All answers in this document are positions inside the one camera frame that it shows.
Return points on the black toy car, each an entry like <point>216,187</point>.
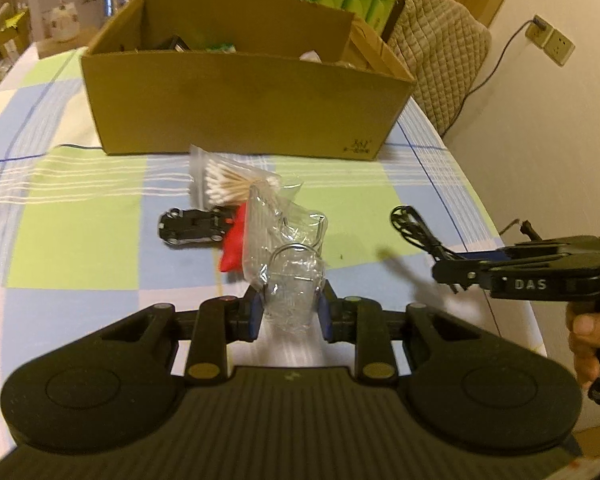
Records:
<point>195,222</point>

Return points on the red toy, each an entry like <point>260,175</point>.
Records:
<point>232,250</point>

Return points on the beige wall socket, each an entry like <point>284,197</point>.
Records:
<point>559,47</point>
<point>536,35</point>

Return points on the small cardboard box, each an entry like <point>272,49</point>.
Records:
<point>12,32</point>

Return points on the clear plastic bag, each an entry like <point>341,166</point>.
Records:
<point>290,285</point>

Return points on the person's right hand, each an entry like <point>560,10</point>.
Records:
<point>585,335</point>

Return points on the bag of cotton swabs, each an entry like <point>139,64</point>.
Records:
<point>225,180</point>

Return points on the white humidifier box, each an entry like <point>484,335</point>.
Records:
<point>65,10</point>

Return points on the brown cardboard box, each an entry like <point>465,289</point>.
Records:
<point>240,105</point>

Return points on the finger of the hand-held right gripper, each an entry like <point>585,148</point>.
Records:
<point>570,245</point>
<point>460,272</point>

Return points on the quilted chair cover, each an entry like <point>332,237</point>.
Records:
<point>440,55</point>

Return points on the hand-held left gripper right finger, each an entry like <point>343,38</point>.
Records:
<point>325,312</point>

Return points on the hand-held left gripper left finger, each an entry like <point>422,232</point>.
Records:
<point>254,312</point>

